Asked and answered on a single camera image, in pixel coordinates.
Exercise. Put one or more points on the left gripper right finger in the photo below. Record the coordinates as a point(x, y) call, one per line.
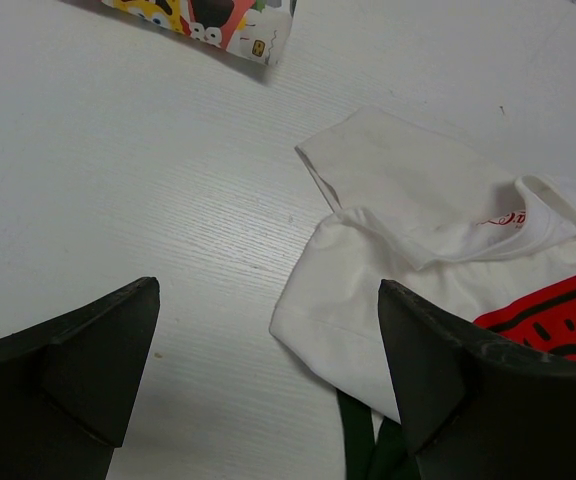
point(473, 404)

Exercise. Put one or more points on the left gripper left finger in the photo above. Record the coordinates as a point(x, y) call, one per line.
point(68, 385)

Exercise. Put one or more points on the white green raglan t-shirt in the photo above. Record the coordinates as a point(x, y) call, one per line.
point(371, 455)

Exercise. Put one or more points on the white red print t-shirt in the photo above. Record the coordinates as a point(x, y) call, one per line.
point(418, 207)

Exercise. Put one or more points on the folded white cartoon t-shirt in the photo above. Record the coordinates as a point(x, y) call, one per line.
point(249, 29)

